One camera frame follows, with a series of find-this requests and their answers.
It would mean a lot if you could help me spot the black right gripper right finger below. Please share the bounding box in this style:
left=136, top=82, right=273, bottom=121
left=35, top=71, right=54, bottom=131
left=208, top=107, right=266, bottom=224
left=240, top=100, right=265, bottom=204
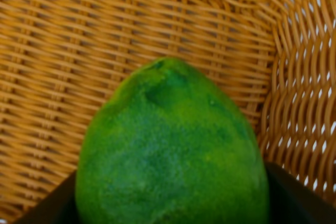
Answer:
left=265, top=163, right=335, bottom=223

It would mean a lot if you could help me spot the green lime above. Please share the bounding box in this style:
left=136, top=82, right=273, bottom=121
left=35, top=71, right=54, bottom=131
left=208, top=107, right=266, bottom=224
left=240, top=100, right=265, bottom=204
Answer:
left=75, top=58, right=270, bottom=223

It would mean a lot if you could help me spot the orange wicker basket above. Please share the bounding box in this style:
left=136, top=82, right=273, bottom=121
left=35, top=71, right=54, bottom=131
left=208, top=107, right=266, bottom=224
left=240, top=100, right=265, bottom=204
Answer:
left=1, top=0, right=335, bottom=223

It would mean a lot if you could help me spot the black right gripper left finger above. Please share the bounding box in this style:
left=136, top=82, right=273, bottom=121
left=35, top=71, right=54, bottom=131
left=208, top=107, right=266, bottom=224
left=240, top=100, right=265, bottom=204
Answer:
left=15, top=173, right=80, bottom=224

